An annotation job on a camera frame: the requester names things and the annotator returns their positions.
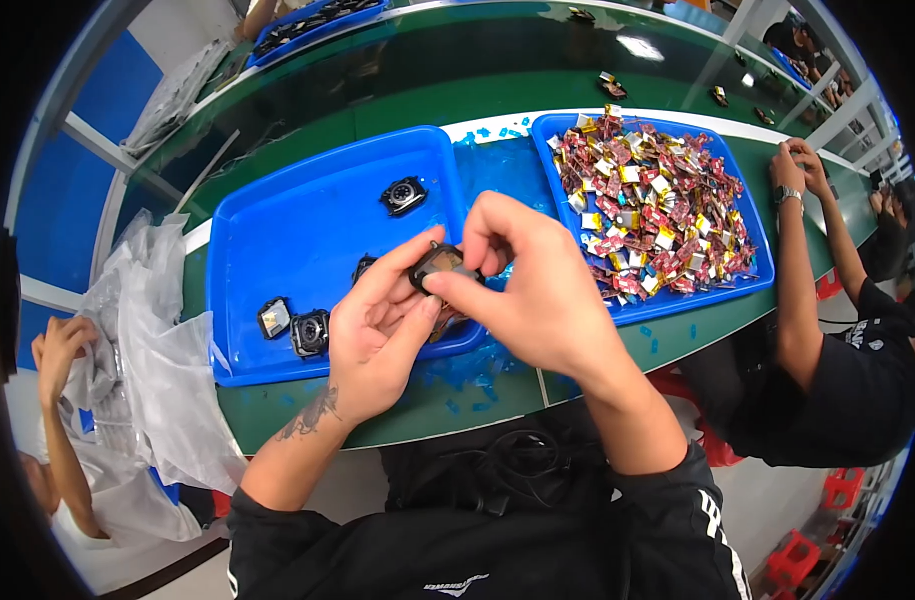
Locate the person's left hand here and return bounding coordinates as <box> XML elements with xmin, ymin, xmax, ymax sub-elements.
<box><xmin>324</xmin><ymin>227</ymin><xmax>447</xmax><ymax>429</ymax></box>

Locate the person's right hand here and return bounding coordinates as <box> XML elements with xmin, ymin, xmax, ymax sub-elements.
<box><xmin>423</xmin><ymin>190</ymin><xmax>625</xmax><ymax>384</ymax></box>

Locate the blue tray of circuit boards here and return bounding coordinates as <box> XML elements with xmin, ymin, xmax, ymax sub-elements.
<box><xmin>530</xmin><ymin>111</ymin><xmax>776</xmax><ymax>327</ymax></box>

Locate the large blue plastic tray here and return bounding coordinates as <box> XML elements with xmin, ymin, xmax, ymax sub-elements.
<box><xmin>205</xmin><ymin>124</ymin><xmax>490</xmax><ymax>388</ymax></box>

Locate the pile of red circuit boards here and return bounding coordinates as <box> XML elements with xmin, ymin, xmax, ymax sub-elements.
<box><xmin>546</xmin><ymin>103</ymin><xmax>760</xmax><ymax>307</ymax></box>

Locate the red plastic stool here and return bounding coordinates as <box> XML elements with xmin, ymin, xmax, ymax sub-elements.
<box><xmin>763</xmin><ymin>528</ymin><xmax>823</xmax><ymax>595</ymax></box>
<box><xmin>822</xmin><ymin>465</ymin><xmax>868</xmax><ymax>512</ymax></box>
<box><xmin>647</xmin><ymin>366</ymin><xmax>745</xmax><ymax>469</ymax></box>

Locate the person's body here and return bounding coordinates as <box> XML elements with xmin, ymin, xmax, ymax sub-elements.
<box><xmin>225</xmin><ymin>441</ymin><xmax>753</xmax><ymax>600</ymax></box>

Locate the stack of clear plastic bags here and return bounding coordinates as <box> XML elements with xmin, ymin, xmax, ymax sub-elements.
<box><xmin>118</xmin><ymin>39</ymin><xmax>235</xmax><ymax>160</ymax></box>

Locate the blue tray of black parts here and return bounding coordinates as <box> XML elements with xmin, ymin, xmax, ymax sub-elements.
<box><xmin>246</xmin><ymin>0</ymin><xmax>390</xmax><ymax>67</ymax></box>

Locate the black cable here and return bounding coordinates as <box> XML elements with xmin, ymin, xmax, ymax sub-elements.
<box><xmin>401</xmin><ymin>427</ymin><xmax>582</xmax><ymax>515</ymax></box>

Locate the white metal frame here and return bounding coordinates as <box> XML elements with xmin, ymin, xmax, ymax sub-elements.
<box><xmin>697</xmin><ymin>0</ymin><xmax>905</xmax><ymax>189</ymax></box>

